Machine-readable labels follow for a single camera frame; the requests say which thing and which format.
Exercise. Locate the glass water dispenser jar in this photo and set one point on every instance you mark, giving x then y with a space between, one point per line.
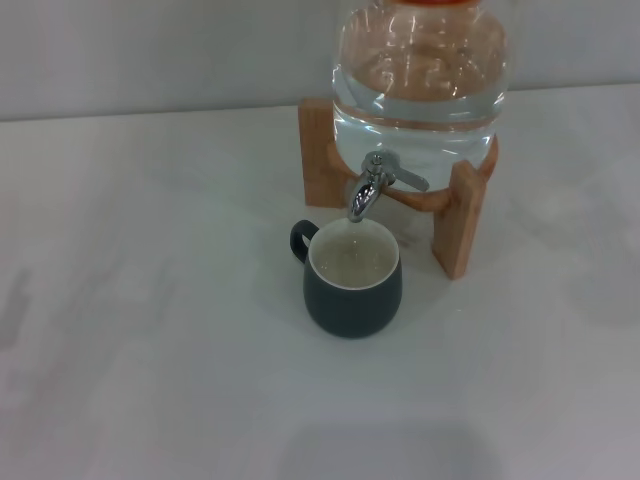
420 90

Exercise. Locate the wooden dispenser stand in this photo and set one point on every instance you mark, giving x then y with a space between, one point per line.
315 160

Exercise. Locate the chrome dispenser faucet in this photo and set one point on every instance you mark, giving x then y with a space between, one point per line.
365 192

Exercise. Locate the dark grey ceramic cup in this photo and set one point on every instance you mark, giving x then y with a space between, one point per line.
350 310

